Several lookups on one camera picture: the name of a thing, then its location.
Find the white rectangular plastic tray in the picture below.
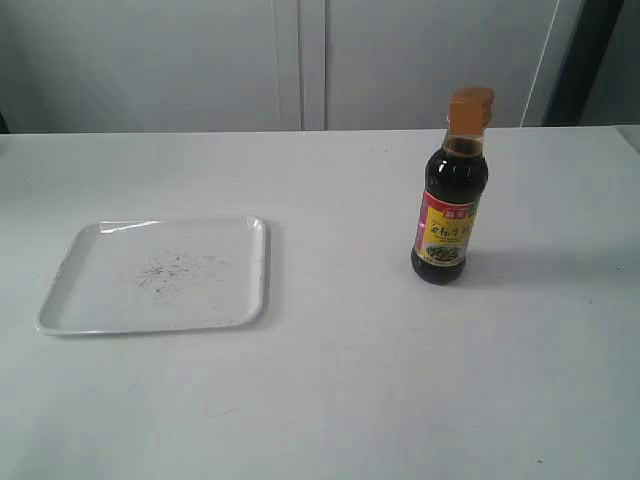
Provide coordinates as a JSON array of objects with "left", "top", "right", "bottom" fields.
[{"left": 35, "top": 216, "right": 269, "bottom": 337}]

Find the soy sauce bottle gold cap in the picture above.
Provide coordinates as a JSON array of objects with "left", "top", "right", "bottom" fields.
[{"left": 411, "top": 87, "right": 494, "bottom": 285}]

